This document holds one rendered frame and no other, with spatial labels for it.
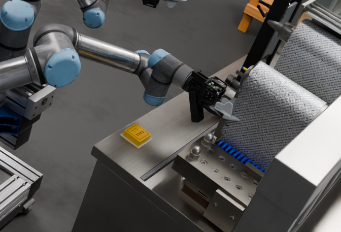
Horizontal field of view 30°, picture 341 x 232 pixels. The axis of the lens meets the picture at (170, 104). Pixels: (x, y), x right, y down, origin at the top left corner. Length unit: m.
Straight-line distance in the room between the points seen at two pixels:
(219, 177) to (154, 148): 0.31
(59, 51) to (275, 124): 0.69
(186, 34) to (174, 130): 2.64
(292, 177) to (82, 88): 2.94
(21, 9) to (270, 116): 0.98
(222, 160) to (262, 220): 0.94
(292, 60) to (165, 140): 0.51
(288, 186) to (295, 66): 1.16
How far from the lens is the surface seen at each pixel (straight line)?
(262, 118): 2.00
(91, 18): 2.28
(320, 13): 2.20
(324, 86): 2.15
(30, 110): 2.43
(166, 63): 2.09
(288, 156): 1.04
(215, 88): 2.03
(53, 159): 3.34
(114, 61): 2.15
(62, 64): 1.89
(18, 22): 2.34
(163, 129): 2.26
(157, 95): 2.15
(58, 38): 1.95
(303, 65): 2.16
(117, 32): 4.56
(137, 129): 2.17
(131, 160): 2.08
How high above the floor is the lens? 2.22
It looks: 34 degrees down
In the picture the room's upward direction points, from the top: 23 degrees clockwise
